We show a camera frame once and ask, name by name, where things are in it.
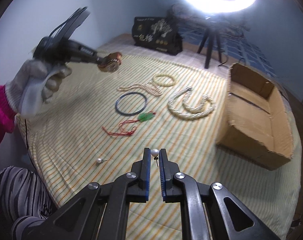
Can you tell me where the pearl earring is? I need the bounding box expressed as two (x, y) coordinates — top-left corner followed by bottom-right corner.
(96, 158), (107, 165)
(150, 149), (159, 166)

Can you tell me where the brown leather watch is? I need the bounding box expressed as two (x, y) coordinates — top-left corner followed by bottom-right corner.
(98, 52), (122, 73)

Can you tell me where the green pendant red cord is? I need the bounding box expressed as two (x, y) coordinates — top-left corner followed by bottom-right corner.
(101, 112), (157, 138)

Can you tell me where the blue bangle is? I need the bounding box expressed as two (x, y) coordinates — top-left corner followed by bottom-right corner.
(115, 92), (148, 116)

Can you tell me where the thick twisted pearl necklace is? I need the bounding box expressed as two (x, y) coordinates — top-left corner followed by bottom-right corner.
(167, 86), (217, 120)

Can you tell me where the thin pearl necklace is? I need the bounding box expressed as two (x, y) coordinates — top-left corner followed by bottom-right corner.
(117, 81), (165, 97)

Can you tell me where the cream bead bracelet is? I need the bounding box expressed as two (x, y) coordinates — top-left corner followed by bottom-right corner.
(153, 74), (175, 87)

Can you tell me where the pink sleeve forearm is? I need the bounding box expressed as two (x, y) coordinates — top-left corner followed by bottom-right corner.
(0, 86), (16, 143)

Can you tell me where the left gloved hand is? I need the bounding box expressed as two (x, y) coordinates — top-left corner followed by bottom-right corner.
(5, 60), (72, 118)

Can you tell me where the yellow striped cloth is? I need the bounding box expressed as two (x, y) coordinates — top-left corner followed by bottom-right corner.
(16, 55), (302, 239)

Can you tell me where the plaid brown blanket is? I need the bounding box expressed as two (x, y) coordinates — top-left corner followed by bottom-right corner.
(96, 32), (232, 81)

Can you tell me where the cardboard box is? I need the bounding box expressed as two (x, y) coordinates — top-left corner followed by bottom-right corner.
(216, 63), (294, 171)

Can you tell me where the black snack bag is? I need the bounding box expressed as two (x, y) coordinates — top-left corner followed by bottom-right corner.
(131, 17), (183, 55)

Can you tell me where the striped trouser leg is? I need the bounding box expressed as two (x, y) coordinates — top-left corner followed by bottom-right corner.
(0, 166), (57, 239)

